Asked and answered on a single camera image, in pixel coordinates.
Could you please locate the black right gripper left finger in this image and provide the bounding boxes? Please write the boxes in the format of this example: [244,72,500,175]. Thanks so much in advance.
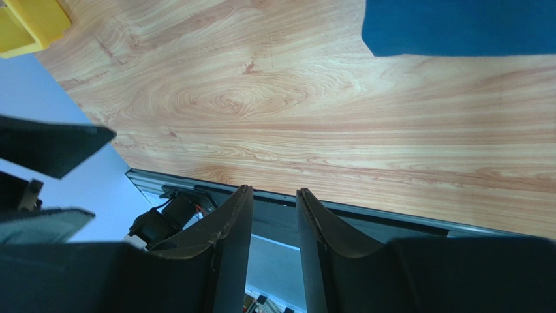
[1,185,253,312]

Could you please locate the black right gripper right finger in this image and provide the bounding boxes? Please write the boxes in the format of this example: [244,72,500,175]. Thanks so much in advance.
[296,188,556,313]

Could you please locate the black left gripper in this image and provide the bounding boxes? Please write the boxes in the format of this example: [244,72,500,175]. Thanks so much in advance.
[1,115,116,244]

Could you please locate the blue t-shirt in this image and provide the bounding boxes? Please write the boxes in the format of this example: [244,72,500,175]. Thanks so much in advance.
[362,0,555,57]

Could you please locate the yellow plastic bin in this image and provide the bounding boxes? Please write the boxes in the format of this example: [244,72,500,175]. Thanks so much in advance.
[1,0,71,59]

